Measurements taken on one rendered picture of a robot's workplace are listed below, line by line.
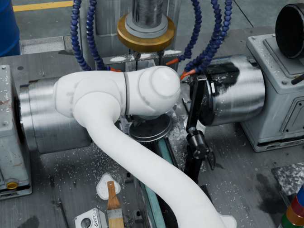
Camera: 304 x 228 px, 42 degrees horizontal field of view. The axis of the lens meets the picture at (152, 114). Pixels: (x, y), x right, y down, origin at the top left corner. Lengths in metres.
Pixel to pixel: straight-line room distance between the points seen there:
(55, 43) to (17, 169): 1.48
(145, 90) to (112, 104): 0.08
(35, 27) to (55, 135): 2.34
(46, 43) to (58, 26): 0.82
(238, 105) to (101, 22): 0.56
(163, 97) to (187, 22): 2.79
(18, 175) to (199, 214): 0.86
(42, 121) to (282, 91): 0.79
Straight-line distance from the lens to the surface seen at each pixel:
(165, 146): 1.45
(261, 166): 1.63
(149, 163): 0.74
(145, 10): 1.17
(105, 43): 1.49
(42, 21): 3.63
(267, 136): 1.61
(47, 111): 1.27
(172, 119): 1.37
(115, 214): 1.42
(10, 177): 1.41
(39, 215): 1.45
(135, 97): 0.91
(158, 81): 0.88
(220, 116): 1.41
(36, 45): 2.74
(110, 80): 0.90
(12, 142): 1.27
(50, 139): 1.29
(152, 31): 1.19
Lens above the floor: 2.06
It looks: 48 degrees down
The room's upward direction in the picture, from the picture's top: 5 degrees clockwise
